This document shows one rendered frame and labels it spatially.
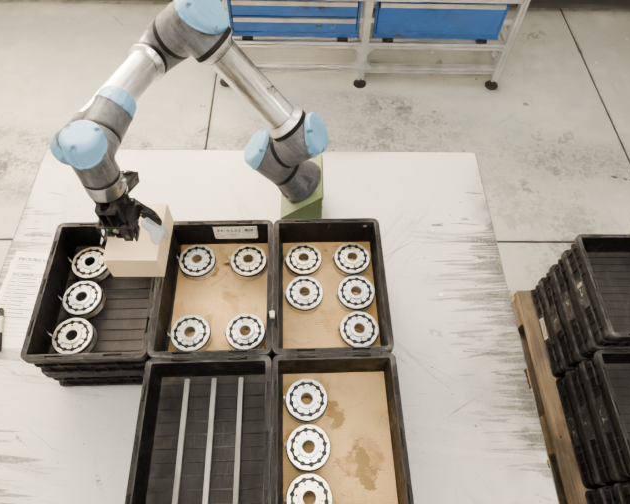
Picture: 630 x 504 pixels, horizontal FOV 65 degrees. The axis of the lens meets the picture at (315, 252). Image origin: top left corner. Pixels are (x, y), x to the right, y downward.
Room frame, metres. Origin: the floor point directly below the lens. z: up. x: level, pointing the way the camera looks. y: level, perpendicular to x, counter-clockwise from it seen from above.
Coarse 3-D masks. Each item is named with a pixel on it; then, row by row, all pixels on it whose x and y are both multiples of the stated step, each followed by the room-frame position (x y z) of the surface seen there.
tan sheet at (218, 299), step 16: (224, 256) 0.74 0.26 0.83; (224, 272) 0.69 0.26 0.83; (176, 288) 0.63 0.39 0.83; (192, 288) 0.63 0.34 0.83; (208, 288) 0.63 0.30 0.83; (224, 288) 0.63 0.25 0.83; (240, 288) 0.64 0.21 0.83; (256, 288) 0.64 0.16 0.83; (176, 304) 0.58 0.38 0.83; (192, 304) 0.58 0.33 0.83; (208, 304) 0.58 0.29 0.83; (224, 304) 0.59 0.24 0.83; (240, 304) 0.59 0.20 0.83; (256, 304) 0.59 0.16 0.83; (176, 320) 0.53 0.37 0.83; (208, 320) 0.54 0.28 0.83; (224, 320) 0.54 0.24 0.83; (224, 336) 0.49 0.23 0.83
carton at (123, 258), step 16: (160, 208) 0.69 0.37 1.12; (112, 240) 0.60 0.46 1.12; (144, 240) 0.60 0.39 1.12; (160, 240) 0.60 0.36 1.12; (112, 256) 0.56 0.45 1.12; (128, 256) 0.56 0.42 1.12; (144, 256) 0.56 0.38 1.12; (160, 256) 0.57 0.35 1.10; (112, 272) 0.54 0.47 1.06; (128, 272) 0.55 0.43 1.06; (144, 272) 0.55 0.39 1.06; (160, 272) 0.55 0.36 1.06
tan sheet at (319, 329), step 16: (288, 272) 0.70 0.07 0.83; (320, 272) 0.70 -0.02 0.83; (336, 272) 0.70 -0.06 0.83; (368, 272) 0.71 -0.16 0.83; (336, 288) 0.65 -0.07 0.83; (336, 304) 0.60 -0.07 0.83; (288, 320) 0.55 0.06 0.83; (304, 320) 0.55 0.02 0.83; (320, 320) 0.55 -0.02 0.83; (336, 320) 0.55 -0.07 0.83; (288, 336) 0.50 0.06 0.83; (304, 336) 0.50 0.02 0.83; (320, 336) 0.50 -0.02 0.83; (336, 336) 0.51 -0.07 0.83
